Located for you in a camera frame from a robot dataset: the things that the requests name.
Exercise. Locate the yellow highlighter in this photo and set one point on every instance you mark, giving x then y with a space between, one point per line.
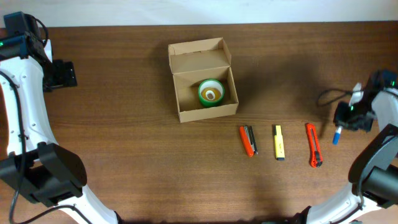
279 143

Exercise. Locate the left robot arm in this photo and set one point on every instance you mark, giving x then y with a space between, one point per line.
36 166

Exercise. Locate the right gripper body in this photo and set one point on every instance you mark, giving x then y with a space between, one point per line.
359 117

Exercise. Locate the brown cardboard box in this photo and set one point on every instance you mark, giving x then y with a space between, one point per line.
193 62

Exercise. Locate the orange stapler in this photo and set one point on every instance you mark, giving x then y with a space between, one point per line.
248 139

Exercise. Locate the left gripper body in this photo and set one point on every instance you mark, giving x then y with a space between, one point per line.
58 76

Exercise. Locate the blue white marker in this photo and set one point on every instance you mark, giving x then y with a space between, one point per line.
337 135

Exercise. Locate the orange utility knife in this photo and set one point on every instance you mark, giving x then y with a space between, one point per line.
316 159

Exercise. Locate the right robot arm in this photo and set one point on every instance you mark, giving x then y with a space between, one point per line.
372 179

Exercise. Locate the small yellow tape roll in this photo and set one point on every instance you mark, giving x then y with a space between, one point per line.
211 94

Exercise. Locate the green tape roll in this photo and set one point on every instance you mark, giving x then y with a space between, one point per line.
210 83

